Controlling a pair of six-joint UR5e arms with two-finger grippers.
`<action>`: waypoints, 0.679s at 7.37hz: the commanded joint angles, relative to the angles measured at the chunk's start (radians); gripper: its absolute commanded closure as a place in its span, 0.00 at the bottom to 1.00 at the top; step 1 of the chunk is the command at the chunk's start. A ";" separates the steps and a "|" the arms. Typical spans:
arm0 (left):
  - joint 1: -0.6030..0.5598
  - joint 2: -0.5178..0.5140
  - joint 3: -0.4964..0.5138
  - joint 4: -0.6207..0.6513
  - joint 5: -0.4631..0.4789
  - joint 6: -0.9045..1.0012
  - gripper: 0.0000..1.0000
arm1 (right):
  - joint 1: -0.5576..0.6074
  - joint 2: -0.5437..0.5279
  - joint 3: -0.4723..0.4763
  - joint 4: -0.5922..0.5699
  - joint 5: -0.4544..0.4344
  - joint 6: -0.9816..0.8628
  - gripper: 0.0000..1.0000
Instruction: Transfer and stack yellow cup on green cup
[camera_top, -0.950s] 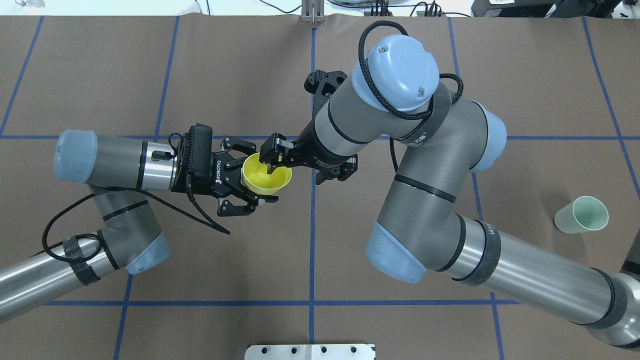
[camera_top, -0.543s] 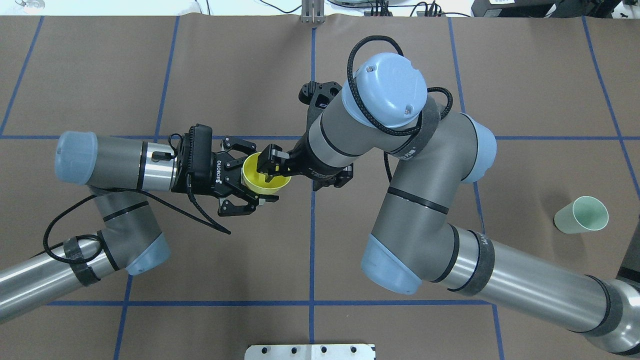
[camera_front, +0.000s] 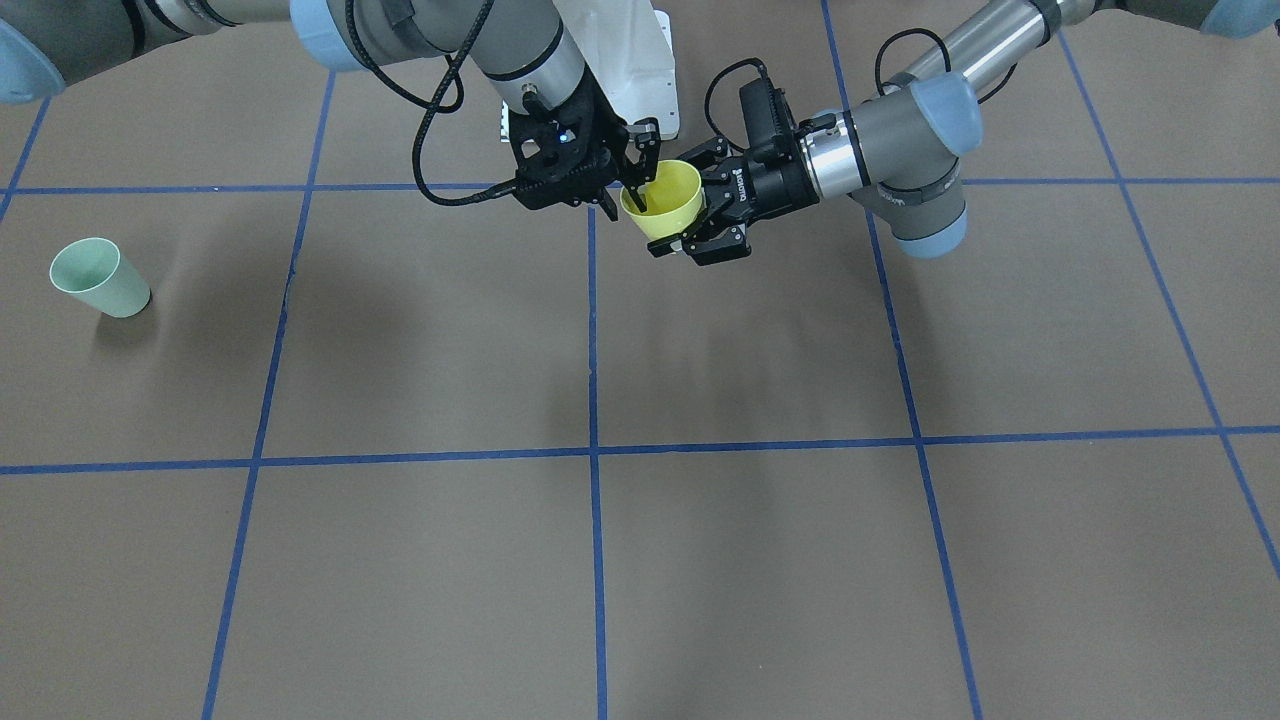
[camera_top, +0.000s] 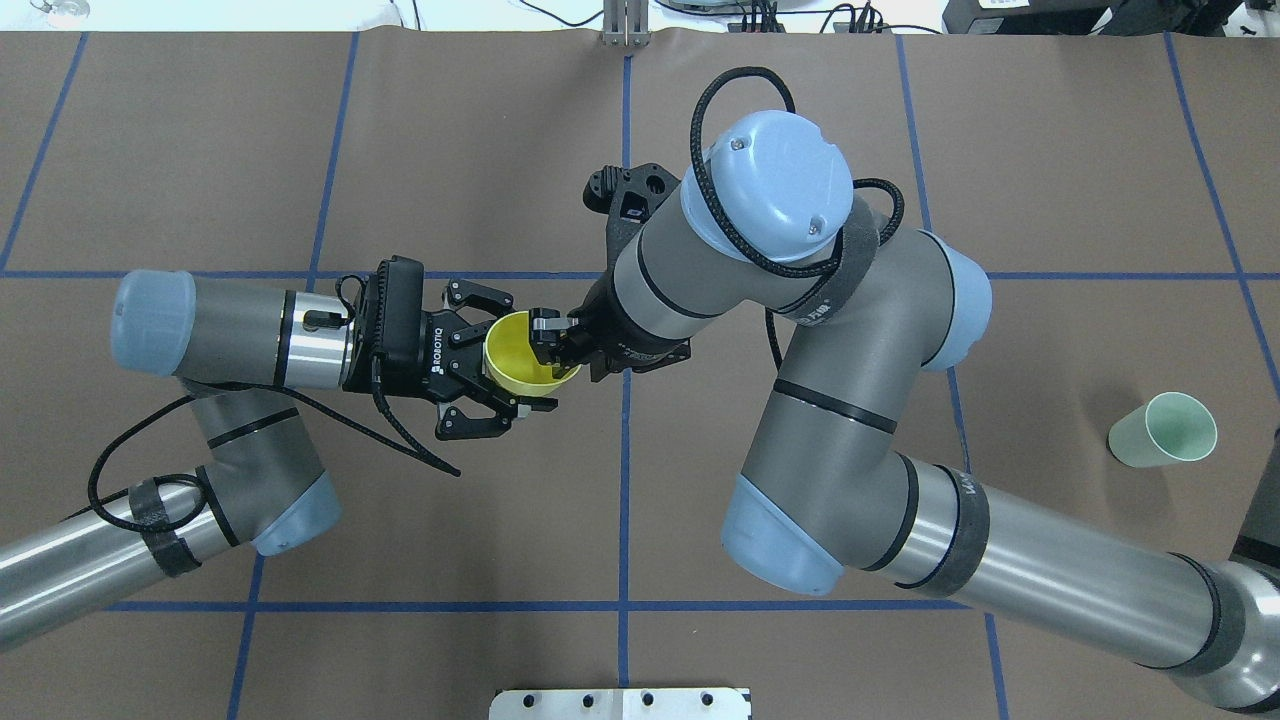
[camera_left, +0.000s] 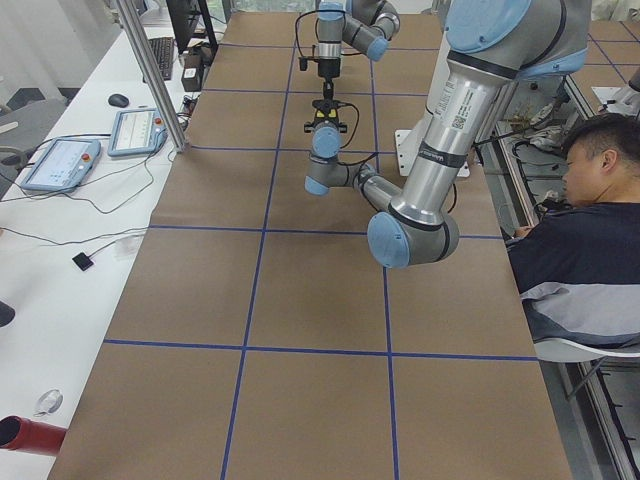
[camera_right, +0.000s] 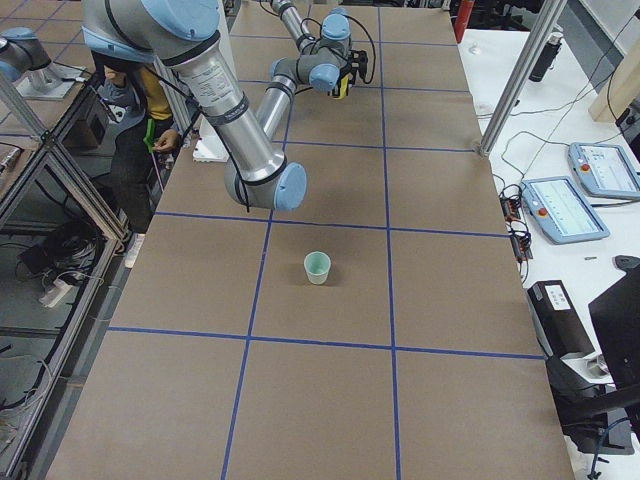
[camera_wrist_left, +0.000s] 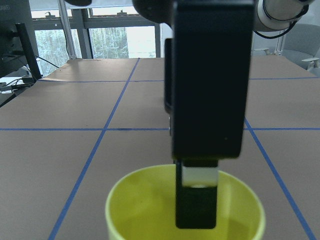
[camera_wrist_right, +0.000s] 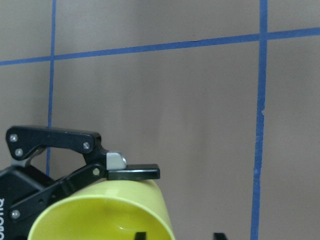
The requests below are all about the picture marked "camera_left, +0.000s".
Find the red cylinder bottle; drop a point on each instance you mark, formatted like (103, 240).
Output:
(33, 437)

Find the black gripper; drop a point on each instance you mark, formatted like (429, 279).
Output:
(328, 68)
(327, 103)

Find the black computer monitor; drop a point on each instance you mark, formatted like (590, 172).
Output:
(185, 16)

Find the aluminium frame post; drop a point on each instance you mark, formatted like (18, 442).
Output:
(136, 34)

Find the seated person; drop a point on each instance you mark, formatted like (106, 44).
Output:
(577, 271)

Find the black keyboard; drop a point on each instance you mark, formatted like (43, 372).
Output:
(162, 49)

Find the black computer mouse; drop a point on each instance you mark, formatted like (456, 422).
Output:
(118, 100)

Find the small black square device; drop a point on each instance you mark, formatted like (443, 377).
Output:
(83, 261)

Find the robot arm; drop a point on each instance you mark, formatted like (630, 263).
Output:
(486, 45)
(366, 26)

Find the black cardboard box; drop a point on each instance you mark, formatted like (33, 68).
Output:
(192, 74)

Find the far blue teach pendant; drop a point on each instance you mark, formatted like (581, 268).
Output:
(137, 132)

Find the near blue teach pendant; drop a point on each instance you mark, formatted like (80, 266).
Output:
(63, 165)

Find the blue teach pendant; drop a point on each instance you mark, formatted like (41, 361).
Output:
(137, 132)
(63, 165)

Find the yellow plastic cup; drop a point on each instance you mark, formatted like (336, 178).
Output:
(330, 113)

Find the white chair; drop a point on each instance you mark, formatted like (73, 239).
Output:
(559, 350)

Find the brown paper table cover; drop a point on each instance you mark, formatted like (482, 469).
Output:
(257, 338)

